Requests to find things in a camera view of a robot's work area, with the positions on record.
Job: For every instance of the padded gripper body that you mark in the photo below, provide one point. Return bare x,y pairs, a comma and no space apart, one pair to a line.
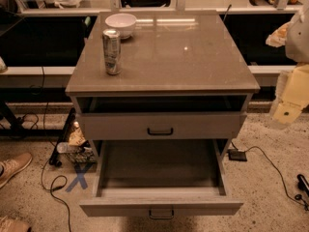
298,42

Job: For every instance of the grey drawer cabinet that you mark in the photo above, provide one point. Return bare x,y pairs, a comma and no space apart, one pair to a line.
172,63

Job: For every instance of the black middle drawer handle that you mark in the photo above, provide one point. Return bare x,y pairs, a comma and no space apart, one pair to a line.
161,214

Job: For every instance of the black drawer handle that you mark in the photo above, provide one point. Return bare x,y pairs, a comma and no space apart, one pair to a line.
161,214
160,132

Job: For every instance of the tan shoe lower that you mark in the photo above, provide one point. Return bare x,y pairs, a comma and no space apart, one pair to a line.
13,225

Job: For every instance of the black device right floor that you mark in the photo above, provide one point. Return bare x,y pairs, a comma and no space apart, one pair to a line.
303,184

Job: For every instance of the grey drawer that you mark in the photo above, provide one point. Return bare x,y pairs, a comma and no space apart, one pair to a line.
186,125
134,176

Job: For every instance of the blue tape cross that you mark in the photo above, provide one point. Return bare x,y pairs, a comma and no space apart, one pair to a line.
80,171

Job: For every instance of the black floor box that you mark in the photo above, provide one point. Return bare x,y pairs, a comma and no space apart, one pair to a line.
237,155

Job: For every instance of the tan shoe upper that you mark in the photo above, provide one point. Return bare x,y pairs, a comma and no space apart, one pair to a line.
10,167

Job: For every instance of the grey top drawer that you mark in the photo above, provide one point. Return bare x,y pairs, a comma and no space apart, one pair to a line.
186,125

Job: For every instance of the white ceramic bowl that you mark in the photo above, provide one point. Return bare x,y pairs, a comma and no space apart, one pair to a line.
124,23

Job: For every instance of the tan shoe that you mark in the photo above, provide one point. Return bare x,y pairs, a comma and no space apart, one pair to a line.
10,167
13,225

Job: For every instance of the silver drink can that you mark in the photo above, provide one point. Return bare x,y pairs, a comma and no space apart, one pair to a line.
111,41

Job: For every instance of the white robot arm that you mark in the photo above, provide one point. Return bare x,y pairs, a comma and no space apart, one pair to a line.
294,35

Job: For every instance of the black top drawer handle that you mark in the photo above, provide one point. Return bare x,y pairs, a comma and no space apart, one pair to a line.
160,132

